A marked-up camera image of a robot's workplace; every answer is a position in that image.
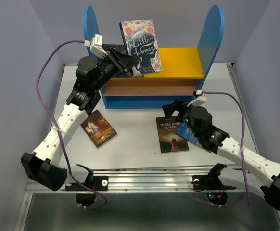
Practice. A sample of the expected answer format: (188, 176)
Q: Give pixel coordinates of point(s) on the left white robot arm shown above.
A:
(42, 164)

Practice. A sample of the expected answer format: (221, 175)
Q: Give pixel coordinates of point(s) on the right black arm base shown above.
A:
(210, 182)

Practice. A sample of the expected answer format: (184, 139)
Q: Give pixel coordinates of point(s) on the aluminium mounting rail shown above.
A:
(169, 180)

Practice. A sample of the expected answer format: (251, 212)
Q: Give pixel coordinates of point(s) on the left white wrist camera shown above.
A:
(94, 47)

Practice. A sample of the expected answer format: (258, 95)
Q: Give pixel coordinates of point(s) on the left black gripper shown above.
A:
(122, 63)

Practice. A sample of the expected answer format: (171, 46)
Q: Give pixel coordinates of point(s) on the Animal Farm book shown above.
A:
(186, 133)

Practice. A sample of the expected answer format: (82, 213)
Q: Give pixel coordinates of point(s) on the A Tale of Two Cities book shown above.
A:
(120, 49)

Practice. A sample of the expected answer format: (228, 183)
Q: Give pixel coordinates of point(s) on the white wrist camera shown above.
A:
(199, 99)
(94, 47)

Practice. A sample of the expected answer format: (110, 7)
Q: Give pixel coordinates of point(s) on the blue yellow wooden bookshelf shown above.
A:
(184, 71)

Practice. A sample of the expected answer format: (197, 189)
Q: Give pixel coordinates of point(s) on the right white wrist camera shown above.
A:
(199, 99)

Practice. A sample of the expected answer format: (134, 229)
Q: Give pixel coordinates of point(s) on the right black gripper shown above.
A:
(178, 104)

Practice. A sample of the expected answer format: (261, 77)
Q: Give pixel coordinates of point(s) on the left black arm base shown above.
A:
(88, 193)

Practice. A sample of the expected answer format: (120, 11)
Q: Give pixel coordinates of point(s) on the Three Days to See book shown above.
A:
(169, 140)

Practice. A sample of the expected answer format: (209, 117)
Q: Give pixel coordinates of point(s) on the brown book far left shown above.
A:
(98, 129)

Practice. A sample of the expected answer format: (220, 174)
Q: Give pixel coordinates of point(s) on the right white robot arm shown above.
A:
(213, 139)

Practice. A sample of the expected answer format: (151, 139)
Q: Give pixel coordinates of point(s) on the Little Women book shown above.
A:
(140, 40)

